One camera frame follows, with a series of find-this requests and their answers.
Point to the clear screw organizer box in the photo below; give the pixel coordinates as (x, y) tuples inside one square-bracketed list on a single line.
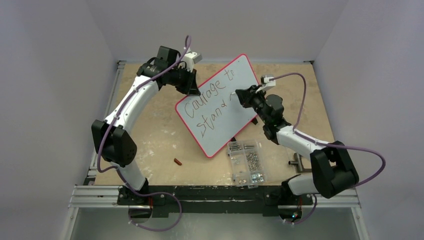
[(247, 163)]

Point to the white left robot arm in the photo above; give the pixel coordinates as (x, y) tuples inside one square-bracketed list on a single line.
[(115, 149)]

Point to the black metal bracket tool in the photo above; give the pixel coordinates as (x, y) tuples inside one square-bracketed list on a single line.
[(297, 163)]

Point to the brown marker cap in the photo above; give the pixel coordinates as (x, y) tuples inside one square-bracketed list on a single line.
[(177, 162)]

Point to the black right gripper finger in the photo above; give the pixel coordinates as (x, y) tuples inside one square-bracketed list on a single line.
[(244, 93), (245, 99)]

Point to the pink framed whiteboard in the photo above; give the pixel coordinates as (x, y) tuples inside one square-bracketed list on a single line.
[(215, 117)]

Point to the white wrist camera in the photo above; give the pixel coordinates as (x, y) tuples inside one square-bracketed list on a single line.
[(267, 83), (190, 59)]

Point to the aluminium table frame rail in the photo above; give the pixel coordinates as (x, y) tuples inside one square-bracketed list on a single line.
[(89, 195)]

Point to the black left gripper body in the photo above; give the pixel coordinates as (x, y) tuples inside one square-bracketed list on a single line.
[(181, 79)]

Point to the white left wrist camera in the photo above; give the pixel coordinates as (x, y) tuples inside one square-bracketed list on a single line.
[(190, 59)]

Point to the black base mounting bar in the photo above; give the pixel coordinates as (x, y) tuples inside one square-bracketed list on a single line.
[(267, 200)]

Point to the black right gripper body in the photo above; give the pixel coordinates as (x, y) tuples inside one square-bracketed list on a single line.
[(247, 97)]

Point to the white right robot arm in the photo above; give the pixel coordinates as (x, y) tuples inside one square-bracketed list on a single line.
[(332, 169)]

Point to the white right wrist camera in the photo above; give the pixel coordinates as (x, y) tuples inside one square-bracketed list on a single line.
[(267, 83)]

